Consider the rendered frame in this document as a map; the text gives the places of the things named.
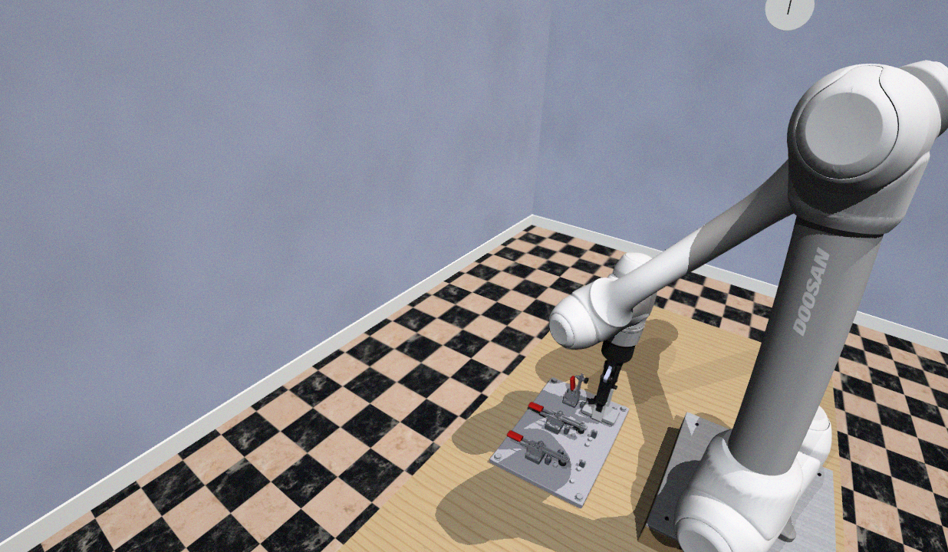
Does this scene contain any black toggle clamp with red handle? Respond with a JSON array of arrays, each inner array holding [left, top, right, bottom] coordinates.
[[507, 430, 570, 466], [528, 402, 588, 434]]

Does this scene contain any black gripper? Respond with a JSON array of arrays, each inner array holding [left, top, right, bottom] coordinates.
[[591, 340, 635, 422]]

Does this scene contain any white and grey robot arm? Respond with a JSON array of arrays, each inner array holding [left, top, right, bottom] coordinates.
[[549, 61, 948, 552]]

